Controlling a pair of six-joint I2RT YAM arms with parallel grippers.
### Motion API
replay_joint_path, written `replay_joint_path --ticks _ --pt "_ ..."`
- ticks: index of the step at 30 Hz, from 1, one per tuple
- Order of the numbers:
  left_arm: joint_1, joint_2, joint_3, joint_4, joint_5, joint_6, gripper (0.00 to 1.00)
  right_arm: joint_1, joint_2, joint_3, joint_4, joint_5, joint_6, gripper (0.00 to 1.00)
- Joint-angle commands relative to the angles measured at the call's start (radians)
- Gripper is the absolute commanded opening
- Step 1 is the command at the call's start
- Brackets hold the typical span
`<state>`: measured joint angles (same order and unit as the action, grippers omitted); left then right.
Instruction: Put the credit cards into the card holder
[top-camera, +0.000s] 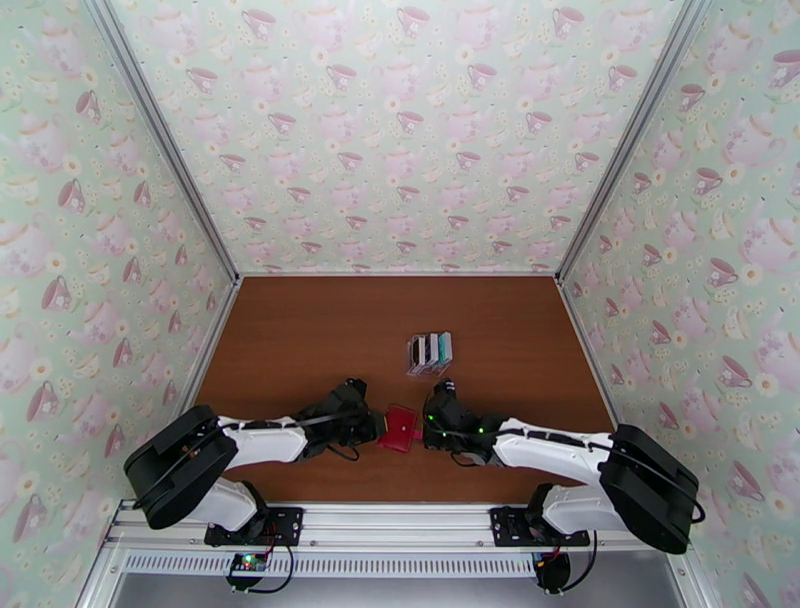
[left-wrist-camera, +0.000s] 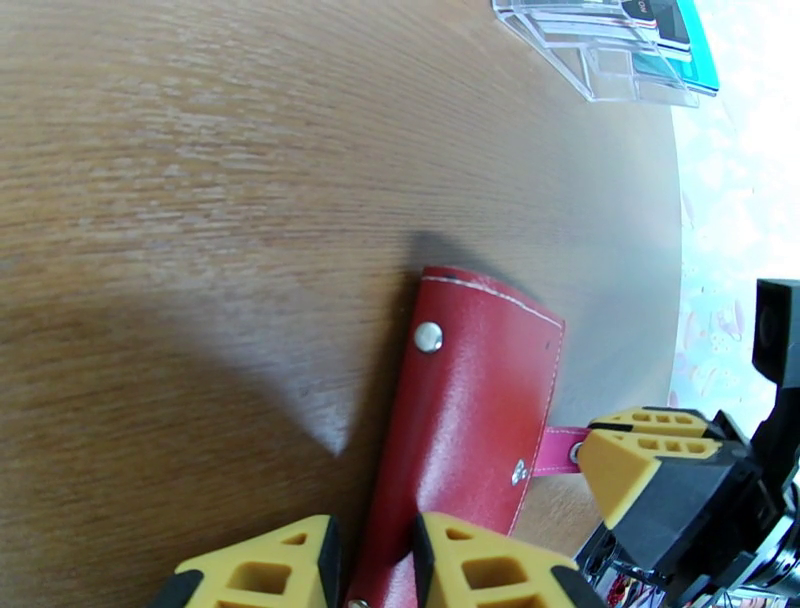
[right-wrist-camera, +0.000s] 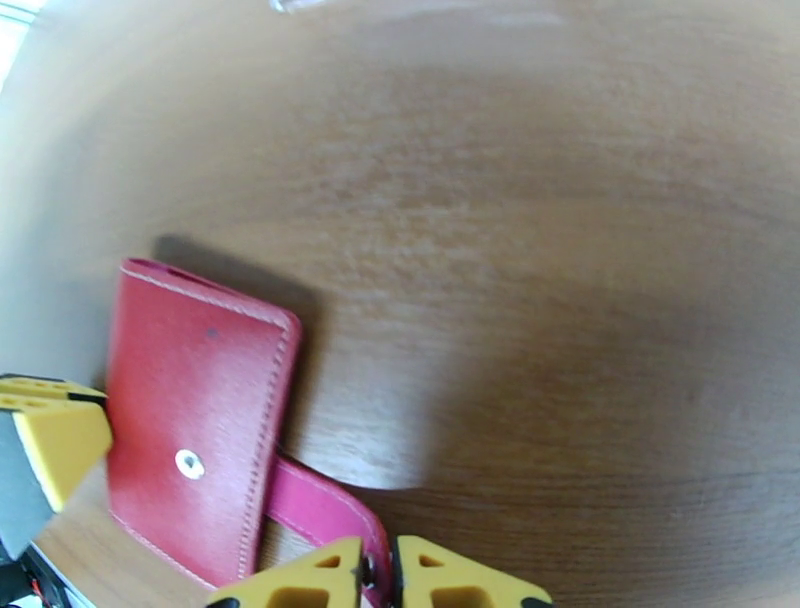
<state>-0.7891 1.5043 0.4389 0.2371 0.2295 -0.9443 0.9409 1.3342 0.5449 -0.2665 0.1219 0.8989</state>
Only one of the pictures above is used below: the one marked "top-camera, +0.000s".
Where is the red leather card holder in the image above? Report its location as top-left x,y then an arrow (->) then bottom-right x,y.
376,404 -> 421,453

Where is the clear acrylic card stand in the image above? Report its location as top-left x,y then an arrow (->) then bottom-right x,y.
404,331 -> 455,379

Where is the circuit board with green light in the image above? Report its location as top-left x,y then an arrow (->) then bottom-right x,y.
227,552 -> 269,576

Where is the aluminium mounting rail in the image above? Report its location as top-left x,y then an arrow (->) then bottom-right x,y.
102,498 -> 695,553

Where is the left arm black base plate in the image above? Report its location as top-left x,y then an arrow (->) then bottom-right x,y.
204,506 -> 305,549

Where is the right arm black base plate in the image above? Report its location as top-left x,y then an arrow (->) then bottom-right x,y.
489,506 -> 592,549

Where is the perforated metal cable tray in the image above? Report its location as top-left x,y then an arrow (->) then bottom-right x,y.
118,549 -> 545,579

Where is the aluminium table back rail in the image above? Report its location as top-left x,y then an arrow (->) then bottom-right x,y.
239,269 -> 559,279

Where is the black cable at circuit board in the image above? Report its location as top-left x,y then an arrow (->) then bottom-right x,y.
246,543 -> 295,595

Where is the aluminium table side rail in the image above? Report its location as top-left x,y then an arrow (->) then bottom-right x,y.
556,277 -> 620,426
187,277 -> 244,408

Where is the black round electronics mount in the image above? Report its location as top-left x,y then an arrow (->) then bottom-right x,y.
532,552 -> 572,595

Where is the black cable at round mount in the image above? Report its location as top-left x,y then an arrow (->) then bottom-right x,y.
562,531 -> 603,592

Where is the aluminium frame leg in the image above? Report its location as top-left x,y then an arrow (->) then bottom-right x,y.
73,537 -> 126,608
665,543 -> 720,608

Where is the aluminium frame post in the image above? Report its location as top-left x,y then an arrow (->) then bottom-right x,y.
84,0 -> 242,283
554,0 -> 714,284

